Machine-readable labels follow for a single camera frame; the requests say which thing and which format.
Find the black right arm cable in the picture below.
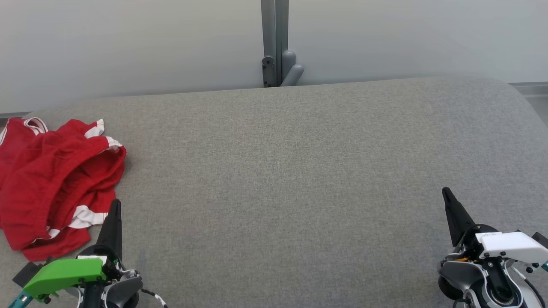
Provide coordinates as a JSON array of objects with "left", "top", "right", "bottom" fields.
[{"left": 512, "top": 266, "right": 542, "bottom": 308}]

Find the grey fabric sofa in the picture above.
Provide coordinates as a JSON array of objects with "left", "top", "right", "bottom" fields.
[{"left": 0, "top": 76, "right": 548, "bottom": 308}]

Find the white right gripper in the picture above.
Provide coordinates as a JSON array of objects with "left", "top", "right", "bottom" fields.
[{"left": 442, "top": 187, "right": 548, "bottom": 274}]

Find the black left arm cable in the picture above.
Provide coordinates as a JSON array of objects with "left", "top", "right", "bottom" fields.
[{"left": 140, "top": 289, "right": 168, "bottom": 308}]

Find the red jersey with white trim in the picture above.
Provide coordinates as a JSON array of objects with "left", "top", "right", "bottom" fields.
[{"left": 0, "top": 118, "right": 110, "bottom": 262}]

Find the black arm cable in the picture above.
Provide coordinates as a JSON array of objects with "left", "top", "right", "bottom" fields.
[
  {"left": 512, "top": 266, "right": 542, "bottom": 308},
  {"left": 140, "top": 289, "right": 168, "bottom": 308}
]

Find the grey metal post with bracket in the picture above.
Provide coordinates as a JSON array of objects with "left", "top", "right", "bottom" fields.
[{"left": 261, "top": 0, "right": 304, "bottom": 88}]

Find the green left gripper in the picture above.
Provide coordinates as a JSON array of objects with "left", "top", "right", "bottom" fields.
[{"left": 22, "top": 199, "right": 129, "bottom": 308}]

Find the teal left camera connector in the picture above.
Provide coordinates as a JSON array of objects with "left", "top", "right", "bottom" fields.
[{"left": 5, "top": 291, "right": 33, "bottom": 308}]

